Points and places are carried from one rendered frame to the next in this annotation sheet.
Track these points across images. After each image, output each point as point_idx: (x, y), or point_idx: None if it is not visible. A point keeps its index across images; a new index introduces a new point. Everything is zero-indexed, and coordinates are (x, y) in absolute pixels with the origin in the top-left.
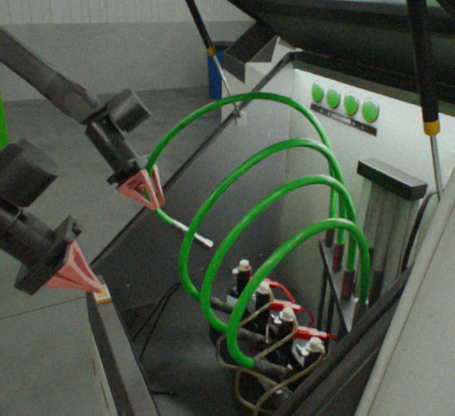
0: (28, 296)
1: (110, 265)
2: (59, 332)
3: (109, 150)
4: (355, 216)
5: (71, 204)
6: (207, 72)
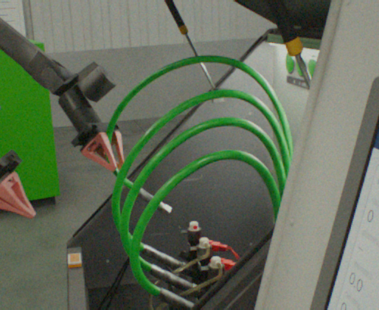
0: (55, 305)
1: (90, 238)
2: None
3: (76, 116)
4: (280, 163)
5: None
6: None
